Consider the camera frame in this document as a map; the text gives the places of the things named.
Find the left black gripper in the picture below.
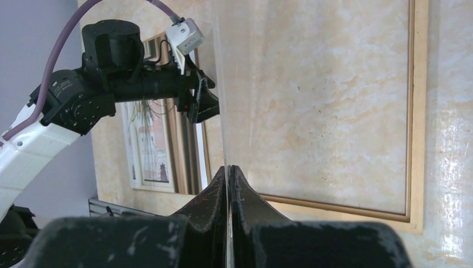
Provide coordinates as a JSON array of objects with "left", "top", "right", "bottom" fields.
[{"left": 110, "top": 68, "right": 220, "bottom": 124}]

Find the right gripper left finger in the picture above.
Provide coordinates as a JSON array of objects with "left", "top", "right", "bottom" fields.
[{"left": 22, "top": 169, "right": 225, "bottom": 267}]

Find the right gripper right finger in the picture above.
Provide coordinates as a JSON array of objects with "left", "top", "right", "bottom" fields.
[{"left": 229, "top": 165, "right": 413, "bottom": 267}]

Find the printed photo sheet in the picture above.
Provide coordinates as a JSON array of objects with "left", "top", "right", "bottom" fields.
[{"left": 121, "top": 33, "right": 210, "bottom": 195}]

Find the clear acrylic sheet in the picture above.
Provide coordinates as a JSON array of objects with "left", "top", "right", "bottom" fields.
[{"left": 213, "top": 1, "right": 410, "bottom": 214}]

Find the wooden picture frame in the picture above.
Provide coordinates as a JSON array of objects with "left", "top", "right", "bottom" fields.
[{"left": 263, "top": 1, "right": 429, "bottom": 235}]

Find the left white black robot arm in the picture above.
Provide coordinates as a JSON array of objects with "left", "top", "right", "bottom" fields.
[{"left": 1, "top": 18, "right": 219, "bottom": 217}]

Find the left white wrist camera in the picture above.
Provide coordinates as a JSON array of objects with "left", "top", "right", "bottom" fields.
[{"left": 165, "top": 18, "right": 205, "bottom": 75}]

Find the aluminium front rail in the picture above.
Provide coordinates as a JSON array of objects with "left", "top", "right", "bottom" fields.
[{"left": 88, "top": 198, "right": 156, "bottom": 217}]

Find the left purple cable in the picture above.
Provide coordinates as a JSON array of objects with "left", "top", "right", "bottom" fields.
[{"left": 0, "top": 0, "right": 184, "bottom": 143}]

